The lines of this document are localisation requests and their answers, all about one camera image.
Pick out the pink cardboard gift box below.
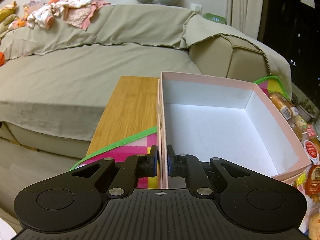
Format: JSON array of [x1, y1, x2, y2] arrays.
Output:
[[156, 70, 312, 190]]

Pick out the colourful cartoon play mat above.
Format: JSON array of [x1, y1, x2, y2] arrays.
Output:
[[69, 75, 296, 190]]

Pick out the packaged bread rolls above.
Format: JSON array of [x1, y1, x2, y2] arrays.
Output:
[[269, 92, 308, 141]]

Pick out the orange snack packet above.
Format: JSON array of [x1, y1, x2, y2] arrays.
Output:
[[305, 165, 320, 196]]

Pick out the red label snack packet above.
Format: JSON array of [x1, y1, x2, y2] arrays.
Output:
[[303, 140, 319, 165]]

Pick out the beige sofa with cover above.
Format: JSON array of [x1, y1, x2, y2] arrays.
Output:
[[1, 4, 292, 158]]

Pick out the white potted plant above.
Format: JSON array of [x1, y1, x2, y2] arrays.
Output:
[[295, 96, 317, 122]]

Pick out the green digital clock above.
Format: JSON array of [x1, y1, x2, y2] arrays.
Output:
[[203, 12, 227, 24]]

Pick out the pile of pink baby clothes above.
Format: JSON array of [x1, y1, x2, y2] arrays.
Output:
[[27, 0, 111, 30]]

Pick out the beige curtain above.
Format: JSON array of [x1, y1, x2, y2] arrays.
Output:
[[227, 0, 263, 39]]

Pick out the yellow stuffed toy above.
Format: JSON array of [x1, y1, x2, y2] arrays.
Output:
[[0, 1, 18, 38]]

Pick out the white wall socket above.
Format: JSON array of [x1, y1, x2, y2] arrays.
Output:
[[190, 3, 202, 14]]

